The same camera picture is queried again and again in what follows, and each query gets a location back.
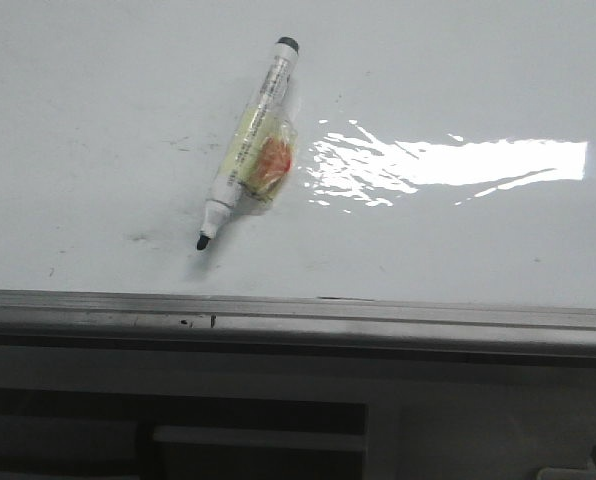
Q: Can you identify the white whiteboard with aluminium frame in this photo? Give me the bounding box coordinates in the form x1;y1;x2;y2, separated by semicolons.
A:
0;1;596;363

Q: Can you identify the grey shelf unit below board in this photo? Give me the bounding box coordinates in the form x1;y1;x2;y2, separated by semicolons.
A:
0;388;367;479

